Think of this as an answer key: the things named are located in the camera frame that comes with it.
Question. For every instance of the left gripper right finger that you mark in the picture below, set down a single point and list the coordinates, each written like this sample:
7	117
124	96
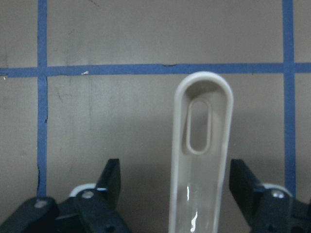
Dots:
266	207

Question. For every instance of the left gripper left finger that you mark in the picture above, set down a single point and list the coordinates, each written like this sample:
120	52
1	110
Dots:
90	208

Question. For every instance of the beige plastic dustpan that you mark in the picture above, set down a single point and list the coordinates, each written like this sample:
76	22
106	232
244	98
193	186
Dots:
202	113

